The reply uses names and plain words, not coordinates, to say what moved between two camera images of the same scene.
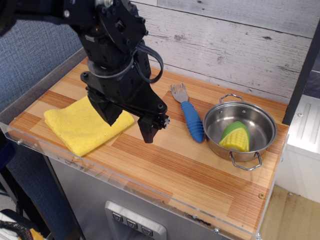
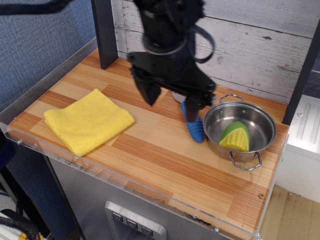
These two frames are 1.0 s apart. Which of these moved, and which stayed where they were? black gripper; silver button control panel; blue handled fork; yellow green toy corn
Moved: black gripper
Stayed: yellow green toy corn; silver button control panel; blue handled fork
